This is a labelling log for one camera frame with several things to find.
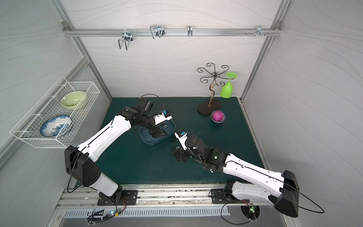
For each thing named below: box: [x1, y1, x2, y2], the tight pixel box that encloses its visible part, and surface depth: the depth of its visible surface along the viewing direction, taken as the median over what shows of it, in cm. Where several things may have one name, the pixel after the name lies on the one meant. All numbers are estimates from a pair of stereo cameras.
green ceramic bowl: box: [60, 90, 87, 111], surface depth 72 cm
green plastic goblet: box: [220, 71, 238, 99], surface depth 98 cm
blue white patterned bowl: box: [39, 114, 73, 138], surface depth 64 cm
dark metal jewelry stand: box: [197, 62, 234, 115], surface depth 97 cm
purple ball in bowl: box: [210, 109, 227, 124], surface depth 104 cm
